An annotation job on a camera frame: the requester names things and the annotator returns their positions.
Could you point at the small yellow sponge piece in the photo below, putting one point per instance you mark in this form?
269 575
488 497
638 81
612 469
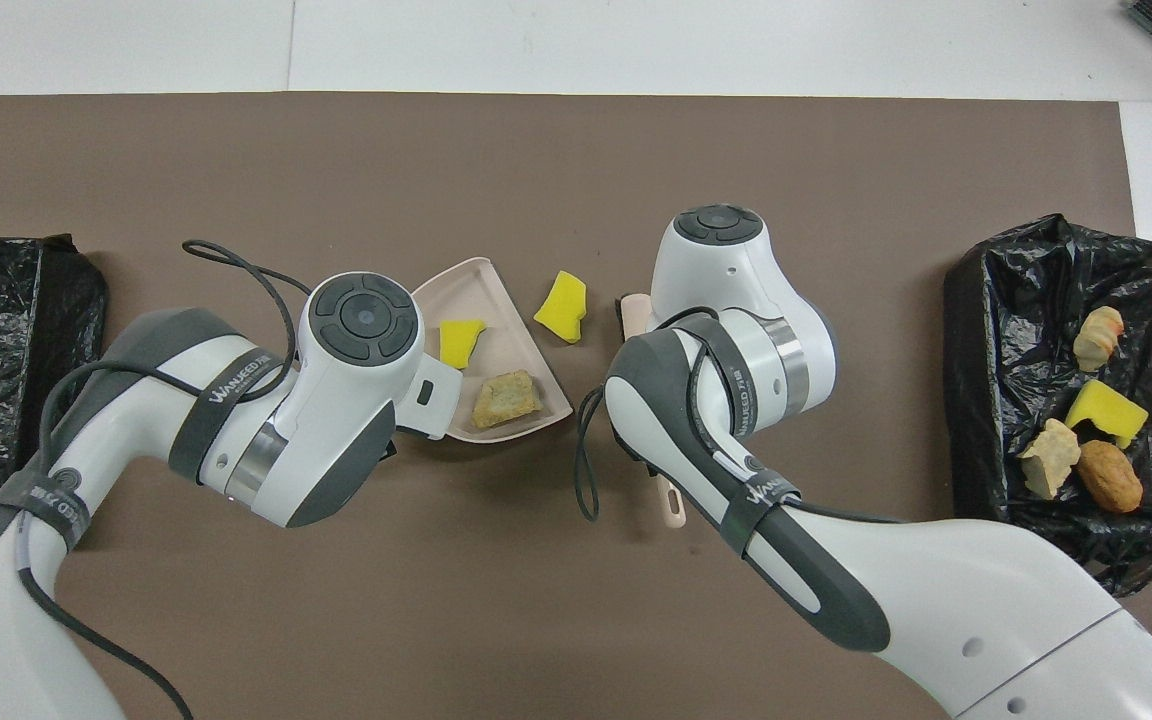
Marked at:
562 306

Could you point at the beige plastic dustpan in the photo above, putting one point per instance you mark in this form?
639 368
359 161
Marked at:
506 330

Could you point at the pale yellow foam chunk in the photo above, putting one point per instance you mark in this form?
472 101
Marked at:
507 400
1049 458
1097 338

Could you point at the wedge yellow sponge piece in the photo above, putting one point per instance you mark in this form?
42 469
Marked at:
458 343

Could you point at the beige hand brush black bristles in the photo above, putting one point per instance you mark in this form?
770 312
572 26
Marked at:
671 505

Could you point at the notched yellow sponge piece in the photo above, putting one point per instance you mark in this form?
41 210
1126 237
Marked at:
1104 410

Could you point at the brown bread roll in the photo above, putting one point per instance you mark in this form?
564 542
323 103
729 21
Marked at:
1111 478

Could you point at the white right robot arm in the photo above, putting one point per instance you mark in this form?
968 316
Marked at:
736 270

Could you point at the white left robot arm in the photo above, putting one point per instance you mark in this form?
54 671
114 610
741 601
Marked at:
336 400

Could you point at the black bag lined bin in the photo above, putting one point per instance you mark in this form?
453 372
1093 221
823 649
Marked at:
996 350
6 380

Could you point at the brown paper table mat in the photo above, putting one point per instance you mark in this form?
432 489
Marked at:
536 150

